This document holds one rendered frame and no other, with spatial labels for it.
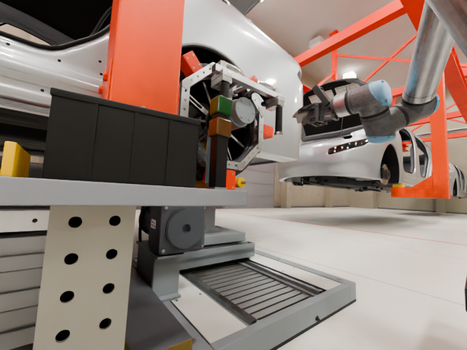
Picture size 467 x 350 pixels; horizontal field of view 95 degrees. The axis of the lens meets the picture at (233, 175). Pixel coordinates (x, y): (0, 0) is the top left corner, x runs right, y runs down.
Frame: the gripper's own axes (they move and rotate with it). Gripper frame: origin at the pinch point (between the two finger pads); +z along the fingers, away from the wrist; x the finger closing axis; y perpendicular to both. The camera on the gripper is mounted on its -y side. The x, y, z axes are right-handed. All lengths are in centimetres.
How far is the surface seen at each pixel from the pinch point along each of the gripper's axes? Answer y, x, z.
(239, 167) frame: 23.4, -8.2, 30.1
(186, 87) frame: -10, -42, 30
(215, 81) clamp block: -8.6, -36.5, 13.8
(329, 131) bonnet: -95, 320, 155
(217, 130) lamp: 25, -57, -22
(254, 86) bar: -12.6, -16.5, 11.4
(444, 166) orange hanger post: -15, 344, -4
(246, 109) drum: -2.7, -16.9, 15.9
